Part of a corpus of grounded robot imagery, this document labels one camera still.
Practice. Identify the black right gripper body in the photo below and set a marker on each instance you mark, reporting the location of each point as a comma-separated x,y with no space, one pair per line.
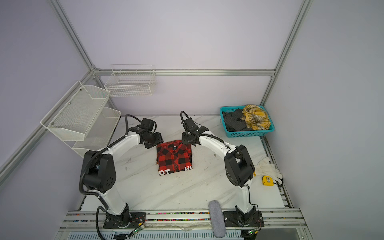
185,138

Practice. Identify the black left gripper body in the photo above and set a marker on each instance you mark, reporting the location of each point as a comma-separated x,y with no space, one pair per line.
153,140

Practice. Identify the red black plaid shirt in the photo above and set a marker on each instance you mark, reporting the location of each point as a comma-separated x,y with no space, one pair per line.
174,157

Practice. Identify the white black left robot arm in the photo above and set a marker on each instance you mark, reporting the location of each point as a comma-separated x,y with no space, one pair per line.
98,175

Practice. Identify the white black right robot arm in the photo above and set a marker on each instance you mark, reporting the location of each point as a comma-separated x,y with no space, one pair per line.
239,169

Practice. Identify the dark grey shirt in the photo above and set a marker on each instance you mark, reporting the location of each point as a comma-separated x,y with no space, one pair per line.
234,121

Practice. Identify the teal plastic basket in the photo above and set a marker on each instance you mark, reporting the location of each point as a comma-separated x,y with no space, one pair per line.
247,133

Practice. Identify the white mesh lower shelf bin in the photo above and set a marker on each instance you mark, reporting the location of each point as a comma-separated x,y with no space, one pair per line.
100,133

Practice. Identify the white mesh shelf bin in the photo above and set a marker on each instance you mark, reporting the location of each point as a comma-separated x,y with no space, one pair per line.
72,118
100,133

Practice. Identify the yellow plaid shirt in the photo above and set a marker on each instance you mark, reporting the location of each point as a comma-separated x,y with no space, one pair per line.
256,118

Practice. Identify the white work glove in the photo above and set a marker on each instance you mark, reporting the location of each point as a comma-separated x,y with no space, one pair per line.
266,168

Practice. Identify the white mesh upper shelf bin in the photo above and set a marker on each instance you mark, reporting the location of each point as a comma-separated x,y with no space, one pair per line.
72,118

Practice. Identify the grey foam microphone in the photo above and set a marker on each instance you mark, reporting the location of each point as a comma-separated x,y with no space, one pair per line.
217,219

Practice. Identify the yellow tape measure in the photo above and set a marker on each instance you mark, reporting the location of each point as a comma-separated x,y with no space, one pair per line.
267,181

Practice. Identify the white wire wall basket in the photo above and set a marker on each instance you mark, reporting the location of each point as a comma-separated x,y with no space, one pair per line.
131,81

